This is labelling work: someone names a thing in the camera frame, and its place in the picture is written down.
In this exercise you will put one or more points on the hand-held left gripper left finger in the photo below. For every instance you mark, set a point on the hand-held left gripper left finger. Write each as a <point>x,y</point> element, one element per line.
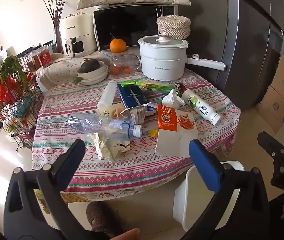
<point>72,155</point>

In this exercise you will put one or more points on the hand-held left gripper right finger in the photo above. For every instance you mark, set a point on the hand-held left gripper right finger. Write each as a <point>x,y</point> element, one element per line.
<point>204,165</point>

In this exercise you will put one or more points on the cream paper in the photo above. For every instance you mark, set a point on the cream paper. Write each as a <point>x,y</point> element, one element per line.
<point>108,146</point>

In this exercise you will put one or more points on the clear crushed plastic bottle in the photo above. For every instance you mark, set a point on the clear crushed plastic bottle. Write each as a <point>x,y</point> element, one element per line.
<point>99,125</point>

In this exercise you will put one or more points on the orange snack carton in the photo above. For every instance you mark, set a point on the orange snack carton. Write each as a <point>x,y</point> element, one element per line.
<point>168,140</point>

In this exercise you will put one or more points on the white plastic bin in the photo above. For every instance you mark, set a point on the white plastic bin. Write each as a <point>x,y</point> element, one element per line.
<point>194,210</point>

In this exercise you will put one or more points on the beige carton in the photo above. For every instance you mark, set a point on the beige carton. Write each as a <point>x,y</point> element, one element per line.
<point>109,111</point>

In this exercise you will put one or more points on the white bottle with green label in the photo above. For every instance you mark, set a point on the white bottle with green label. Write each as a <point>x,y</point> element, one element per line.
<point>201,107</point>

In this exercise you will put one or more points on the small yellow scrap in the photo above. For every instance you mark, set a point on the small yellow scrap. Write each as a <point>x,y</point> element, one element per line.
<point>153,133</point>

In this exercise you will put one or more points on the white tissue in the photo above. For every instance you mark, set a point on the white tissue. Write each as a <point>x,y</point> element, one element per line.
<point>173,100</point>

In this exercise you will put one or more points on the crushed yogurt cup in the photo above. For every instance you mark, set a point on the crushed yogurt cup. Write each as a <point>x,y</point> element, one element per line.
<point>135,115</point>

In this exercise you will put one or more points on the person's left hand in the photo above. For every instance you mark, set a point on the person's left hand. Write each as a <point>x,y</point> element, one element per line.
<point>128,234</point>

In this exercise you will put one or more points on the floral under tablecloth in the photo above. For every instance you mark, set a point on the floral under tablecloth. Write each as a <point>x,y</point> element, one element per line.
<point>82,197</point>

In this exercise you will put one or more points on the patterned woven tablecloth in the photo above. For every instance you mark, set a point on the patterned woven tablecloth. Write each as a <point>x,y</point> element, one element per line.
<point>137,170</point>

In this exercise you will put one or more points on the brown fuzzy slipper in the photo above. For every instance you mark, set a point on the brown fuzzy slipper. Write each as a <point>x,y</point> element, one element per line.
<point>102,216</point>

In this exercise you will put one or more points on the plain white small bottle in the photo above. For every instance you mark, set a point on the plain white small bottle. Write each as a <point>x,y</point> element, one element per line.
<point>107,93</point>

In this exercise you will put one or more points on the red drink can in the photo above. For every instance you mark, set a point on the red drink can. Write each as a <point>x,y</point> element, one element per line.
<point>179,88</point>

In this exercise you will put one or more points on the white ceramic bowl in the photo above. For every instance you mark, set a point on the white ceramic bowl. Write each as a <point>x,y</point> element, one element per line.
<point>94,76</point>

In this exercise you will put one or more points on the dark blue box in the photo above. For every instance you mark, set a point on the dark blue box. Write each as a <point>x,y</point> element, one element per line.
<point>132,97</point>

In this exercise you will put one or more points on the white floral cloth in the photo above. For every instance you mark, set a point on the white floral cloth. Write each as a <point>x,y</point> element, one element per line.
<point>59,68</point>

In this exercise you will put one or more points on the dark green avocado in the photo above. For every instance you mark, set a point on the dark green avocado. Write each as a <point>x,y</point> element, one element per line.
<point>90,65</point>

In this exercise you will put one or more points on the green snack packet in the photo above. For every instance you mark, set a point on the green snack packet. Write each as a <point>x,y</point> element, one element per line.
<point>154,86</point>

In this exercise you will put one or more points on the small tangerine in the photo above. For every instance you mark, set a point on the small tangerine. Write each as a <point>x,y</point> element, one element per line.
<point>115,70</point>
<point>127,69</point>

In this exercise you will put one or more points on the red label jar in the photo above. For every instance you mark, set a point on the red label jar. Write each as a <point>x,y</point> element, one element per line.
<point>44,58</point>

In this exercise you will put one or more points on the grey refrigerator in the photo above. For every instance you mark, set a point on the grey refrigerator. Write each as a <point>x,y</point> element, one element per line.
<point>231,42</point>

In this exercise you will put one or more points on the green leafy plant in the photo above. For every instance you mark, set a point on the green leafy plant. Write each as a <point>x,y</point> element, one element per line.
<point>13,67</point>

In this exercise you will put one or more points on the glass teapot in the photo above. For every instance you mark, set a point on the glass teapot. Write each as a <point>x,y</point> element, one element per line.
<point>122,60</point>

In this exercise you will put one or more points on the white electric pot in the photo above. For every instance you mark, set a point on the white electric pot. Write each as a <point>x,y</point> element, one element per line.
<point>159,65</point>

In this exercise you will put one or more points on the large tangerine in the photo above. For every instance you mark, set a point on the large tangerine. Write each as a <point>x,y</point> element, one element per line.
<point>118,46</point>

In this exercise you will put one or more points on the glass vase with bare twigs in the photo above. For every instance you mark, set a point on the glass vase with bare twigs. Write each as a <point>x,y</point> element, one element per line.
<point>58,36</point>

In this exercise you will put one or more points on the cream air fryer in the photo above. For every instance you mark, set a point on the cream air fryer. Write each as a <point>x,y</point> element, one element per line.
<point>78,35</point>

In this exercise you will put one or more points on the white pot lid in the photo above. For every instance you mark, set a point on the white pot lid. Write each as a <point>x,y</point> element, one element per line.
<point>162,41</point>

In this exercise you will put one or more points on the black microwave oven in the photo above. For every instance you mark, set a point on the black microwave oven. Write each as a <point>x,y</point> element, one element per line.
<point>132,25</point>

